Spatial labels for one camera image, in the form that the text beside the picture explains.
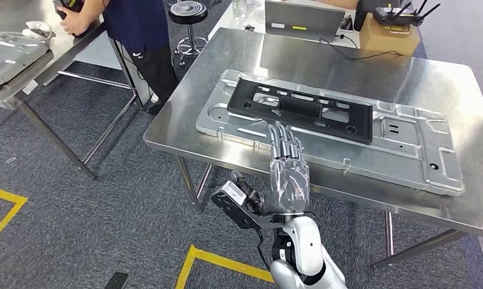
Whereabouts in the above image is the black antenna remote controller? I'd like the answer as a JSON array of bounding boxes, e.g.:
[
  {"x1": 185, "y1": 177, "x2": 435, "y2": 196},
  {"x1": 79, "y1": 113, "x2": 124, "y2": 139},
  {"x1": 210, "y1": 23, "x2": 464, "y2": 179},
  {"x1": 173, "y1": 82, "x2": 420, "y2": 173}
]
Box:
[{"x1": 372, "y1": 0, "x2": 442, "y2": 28}]

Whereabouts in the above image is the stainless steel workbench table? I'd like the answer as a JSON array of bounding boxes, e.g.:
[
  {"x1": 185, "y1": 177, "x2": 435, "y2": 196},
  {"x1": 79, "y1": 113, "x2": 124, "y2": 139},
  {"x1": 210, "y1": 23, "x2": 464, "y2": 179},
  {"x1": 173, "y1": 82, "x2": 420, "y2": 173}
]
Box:
[
  {"x1": 143, "y1": 26, "x2": 483, "y2": 270},
  {"x1": 0, "y1": 0, "x2": 146, "y2": 179}
]

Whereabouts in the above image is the chrome base stool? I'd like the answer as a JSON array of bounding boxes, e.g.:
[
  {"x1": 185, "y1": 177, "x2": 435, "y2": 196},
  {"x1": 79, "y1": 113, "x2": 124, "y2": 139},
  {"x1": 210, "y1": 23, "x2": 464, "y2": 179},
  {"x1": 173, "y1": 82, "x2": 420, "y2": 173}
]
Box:
[{"x1": 168, "y1": 1, "x2": 209, "y2": 67}]

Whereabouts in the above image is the brown cardboard box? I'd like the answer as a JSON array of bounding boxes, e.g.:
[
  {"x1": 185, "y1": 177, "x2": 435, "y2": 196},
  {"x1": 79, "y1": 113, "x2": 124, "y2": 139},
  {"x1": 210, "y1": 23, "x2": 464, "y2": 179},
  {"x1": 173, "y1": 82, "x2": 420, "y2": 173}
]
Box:
[{"x1": 358, "y1": 13, "x2": 421, "y2": 57}]

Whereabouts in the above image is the black handheld controller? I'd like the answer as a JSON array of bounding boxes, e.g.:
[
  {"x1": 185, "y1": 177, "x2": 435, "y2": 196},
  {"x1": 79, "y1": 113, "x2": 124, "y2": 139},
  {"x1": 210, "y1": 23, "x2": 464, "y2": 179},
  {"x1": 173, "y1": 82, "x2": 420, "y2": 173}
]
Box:
[{"x1": 53, "y1": 0, "x2": 86, "y2": 20}]

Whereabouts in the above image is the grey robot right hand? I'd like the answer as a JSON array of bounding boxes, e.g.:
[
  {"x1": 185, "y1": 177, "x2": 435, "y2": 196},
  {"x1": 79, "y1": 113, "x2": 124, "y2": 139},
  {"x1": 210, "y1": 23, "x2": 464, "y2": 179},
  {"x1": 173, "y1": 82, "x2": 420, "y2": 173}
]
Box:
[{"x1": 230, "y1": 121, "x2": 311, "y2": 216}]

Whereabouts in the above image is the black camera bracket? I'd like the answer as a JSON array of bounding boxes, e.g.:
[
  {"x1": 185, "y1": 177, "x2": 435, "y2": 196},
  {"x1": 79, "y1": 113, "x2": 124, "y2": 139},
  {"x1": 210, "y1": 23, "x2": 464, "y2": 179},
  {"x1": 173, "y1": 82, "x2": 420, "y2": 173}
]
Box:
[{"x1": 211, "y1": 190, "x2": 286, "y2": 231}]

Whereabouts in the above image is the white desk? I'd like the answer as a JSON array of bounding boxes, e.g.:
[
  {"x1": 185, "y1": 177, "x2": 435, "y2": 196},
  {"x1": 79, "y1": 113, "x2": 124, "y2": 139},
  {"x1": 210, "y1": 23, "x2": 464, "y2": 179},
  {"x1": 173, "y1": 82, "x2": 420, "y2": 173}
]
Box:
[{"x1": 208, "y1": 0, "x2": 361, "y2": 49}]

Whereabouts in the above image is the person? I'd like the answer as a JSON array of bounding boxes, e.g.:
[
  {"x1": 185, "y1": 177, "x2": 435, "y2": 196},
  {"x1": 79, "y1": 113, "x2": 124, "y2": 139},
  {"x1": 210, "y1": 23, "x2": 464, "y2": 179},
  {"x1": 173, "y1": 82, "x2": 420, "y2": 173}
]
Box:
[
  {"x1": 58, "y1": 0, "x2": 180, "y2": 116},
  {"x1": 316, "y1": 0, "x2": 361, "y2": 11}
]

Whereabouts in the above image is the stamped sheet metal panel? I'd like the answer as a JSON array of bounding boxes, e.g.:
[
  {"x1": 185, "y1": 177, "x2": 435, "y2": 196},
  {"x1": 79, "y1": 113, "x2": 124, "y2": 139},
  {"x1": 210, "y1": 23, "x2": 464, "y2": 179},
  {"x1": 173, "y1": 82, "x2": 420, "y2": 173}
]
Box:
[
  {"x1": 0, "y1": 31, "x2": 51, "y2": 92},
  {"x1": 195, "y1": 69, "x2": 466, "y2": 197}
]

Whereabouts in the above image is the white headset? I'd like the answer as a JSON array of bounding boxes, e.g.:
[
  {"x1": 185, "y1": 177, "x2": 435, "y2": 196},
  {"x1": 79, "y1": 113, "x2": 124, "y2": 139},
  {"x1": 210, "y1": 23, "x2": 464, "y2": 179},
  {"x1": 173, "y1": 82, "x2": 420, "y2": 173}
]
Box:
[{"x1": 22, "y1": 20, "x2": 55, "y2": 41}]

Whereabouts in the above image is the clear glass cup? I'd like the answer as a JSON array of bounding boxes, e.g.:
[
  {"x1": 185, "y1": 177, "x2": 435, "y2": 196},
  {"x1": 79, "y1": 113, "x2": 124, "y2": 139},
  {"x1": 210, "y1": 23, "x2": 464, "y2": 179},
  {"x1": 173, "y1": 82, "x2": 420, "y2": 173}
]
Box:
[{"x1": 231, "y1": 0, "x2": 248, "y2": 22}]

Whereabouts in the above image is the thin black cable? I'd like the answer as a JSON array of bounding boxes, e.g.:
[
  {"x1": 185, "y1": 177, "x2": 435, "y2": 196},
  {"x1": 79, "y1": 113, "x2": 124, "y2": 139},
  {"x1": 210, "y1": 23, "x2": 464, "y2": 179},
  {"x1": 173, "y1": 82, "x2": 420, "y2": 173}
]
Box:
[{"x1": 319, "y1": 35, "x2": 401, "y2": 61}]

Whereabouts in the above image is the black camera cable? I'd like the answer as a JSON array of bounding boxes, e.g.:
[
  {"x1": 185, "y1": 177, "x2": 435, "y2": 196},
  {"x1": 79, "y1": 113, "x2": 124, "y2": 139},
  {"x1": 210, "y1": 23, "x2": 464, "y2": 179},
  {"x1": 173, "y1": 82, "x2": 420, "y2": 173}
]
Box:
[{"x1": 256, "y1": 229, "x2": 272, "y2": 272}]

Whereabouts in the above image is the black plastic slotted panel part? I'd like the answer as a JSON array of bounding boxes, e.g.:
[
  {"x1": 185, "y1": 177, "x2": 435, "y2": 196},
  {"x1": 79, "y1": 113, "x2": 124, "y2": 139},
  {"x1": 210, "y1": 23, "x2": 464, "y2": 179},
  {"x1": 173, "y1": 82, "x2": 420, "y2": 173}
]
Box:
[{"x1": 227, "y1": 78, "x2": 374, "y2": 145}]

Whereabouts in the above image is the black flat plate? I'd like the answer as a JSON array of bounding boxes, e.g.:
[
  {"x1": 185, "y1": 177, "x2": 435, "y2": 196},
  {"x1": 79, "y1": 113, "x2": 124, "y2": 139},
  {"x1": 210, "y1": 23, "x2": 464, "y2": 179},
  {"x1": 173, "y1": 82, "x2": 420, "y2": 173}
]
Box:
[{"x1": 103, "y1": 272, "x2": 129, "y2": 289}]

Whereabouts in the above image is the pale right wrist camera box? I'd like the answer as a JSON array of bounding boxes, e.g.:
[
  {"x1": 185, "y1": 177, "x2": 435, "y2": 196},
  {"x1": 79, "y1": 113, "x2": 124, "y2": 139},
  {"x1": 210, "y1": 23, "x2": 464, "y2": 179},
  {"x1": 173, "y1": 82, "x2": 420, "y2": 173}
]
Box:
[{"x1": 224, "y1": 181, "x2": 248, "y2": 206}]

